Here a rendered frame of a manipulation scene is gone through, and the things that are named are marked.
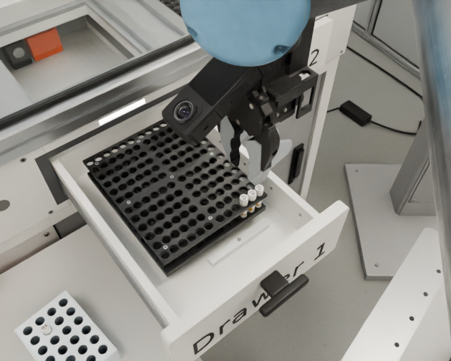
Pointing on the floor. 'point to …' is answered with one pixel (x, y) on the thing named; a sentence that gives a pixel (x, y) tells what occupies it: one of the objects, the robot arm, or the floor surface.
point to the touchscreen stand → (391, 208)
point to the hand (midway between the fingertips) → (241, 170)
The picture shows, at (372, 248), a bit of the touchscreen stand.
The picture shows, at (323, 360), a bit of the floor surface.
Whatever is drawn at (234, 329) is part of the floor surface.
